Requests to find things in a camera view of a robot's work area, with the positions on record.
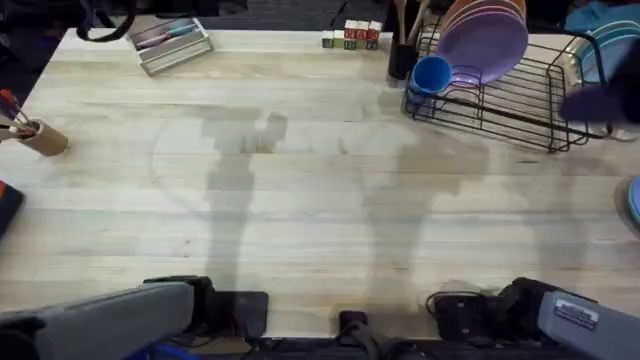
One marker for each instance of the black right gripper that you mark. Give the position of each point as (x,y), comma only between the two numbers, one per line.
(627,85)

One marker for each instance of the dark navy cup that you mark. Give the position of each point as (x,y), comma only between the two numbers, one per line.
(590,106)

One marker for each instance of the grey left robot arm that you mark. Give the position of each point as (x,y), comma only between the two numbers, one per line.
(100,320)

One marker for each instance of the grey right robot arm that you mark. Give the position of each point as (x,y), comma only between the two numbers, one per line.
(580,320)

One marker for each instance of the light blue cup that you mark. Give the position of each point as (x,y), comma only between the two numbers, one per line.
(430,75)

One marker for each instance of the tan cup with tools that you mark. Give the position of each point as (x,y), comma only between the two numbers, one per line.
(45,140)

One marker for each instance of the teal plate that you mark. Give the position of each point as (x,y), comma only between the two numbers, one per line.
(597,50)

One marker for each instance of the light blue plate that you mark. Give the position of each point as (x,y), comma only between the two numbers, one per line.
(636,200)

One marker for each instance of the purple plate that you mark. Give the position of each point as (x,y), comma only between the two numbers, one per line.
(485,50)

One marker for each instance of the orange plate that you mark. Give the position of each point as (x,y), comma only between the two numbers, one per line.
(500,5)

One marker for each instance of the wooden utensil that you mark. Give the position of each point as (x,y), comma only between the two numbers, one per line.
(401,20)
(419,20)

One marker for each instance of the black utensil holder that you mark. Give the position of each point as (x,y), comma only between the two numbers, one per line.
(401,62)

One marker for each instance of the heap of toy blocks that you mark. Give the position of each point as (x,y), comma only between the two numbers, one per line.
(352,35)

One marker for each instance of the black and orange case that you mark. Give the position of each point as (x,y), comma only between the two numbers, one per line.
(7,205)

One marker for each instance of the black rail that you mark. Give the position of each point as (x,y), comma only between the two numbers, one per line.
(400,350)

